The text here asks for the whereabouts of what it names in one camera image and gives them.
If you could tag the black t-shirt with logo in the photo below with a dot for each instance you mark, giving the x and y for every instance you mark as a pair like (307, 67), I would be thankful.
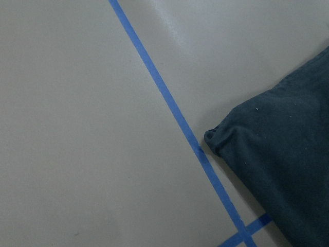
(277, 145)

